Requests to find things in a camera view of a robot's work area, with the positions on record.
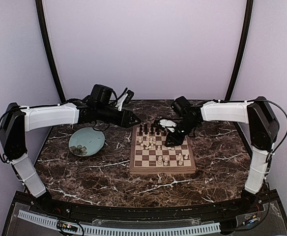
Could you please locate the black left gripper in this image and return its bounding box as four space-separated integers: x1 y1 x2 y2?
97 104 141 128

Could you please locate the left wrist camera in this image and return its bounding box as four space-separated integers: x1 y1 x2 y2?
115 88 134 111

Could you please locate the white cable duct strip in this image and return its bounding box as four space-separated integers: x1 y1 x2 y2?
17 210 221 236

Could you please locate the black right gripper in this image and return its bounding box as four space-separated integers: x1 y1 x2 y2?
165 118 199 147

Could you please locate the white chess bishop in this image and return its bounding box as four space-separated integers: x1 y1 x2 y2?
163 156 169 166

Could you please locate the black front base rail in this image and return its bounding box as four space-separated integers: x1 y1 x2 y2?
13 190 279 222

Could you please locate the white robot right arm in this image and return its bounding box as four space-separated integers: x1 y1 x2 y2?
158 96 280 194

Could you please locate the white chess king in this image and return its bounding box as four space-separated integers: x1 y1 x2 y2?
157 156 163 166

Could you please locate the black left frame post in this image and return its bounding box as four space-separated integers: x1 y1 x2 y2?
35 0 66 102

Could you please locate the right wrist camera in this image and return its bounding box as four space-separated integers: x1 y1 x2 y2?
154 118 177 129

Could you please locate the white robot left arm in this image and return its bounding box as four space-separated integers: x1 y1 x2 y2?
0 99 141 214

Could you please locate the wooden chess board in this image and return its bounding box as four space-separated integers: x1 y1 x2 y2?
130 125 196 175

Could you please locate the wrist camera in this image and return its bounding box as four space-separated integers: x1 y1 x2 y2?
154 118 177 129
115 88 134 111

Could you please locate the teal ceramic flower plate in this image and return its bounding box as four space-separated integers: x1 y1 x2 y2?
68 127 105 157

